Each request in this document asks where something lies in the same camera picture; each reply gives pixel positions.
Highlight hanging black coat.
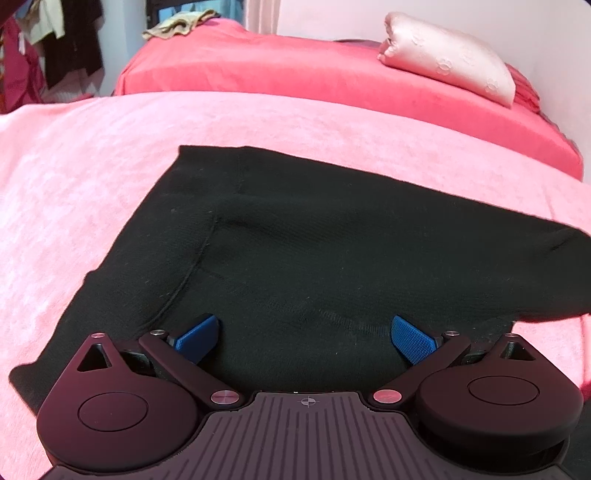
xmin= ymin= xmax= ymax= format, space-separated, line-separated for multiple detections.
xmin=42 ymin=0 xmax=103 ymax=88

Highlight light pink pillow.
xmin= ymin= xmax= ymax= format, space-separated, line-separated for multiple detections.
xmin=378 ymin=12 xmax=516 ymax=107

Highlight pink blanket on bed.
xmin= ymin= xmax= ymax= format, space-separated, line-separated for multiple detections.
xmin=0 ymin=90 xmax=591 ymax=480

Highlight hanging red garment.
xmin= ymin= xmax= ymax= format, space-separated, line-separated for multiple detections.
xmin=1 ymin=18 xmax=45 ymax=114

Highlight folded red quilt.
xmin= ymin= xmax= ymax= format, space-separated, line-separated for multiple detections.
xmin=506 ymin=64 xmax=542 ymax=115

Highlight beige cloth on bed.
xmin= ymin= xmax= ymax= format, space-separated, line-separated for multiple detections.
xmin=142 ymin=9 xmax=221 ymax=40

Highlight red bed sheet mattress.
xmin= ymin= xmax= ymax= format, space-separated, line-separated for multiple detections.
xmin=114 ymin=18 xmax=583 ymax=180

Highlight hanging white garment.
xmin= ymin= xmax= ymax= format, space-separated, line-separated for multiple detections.
xmin=20 ymin=0 xmax=65 ymax=44

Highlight black pants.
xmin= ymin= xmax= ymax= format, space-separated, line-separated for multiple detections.
xmin=9 ymin=146 xmax=590 ymax=409

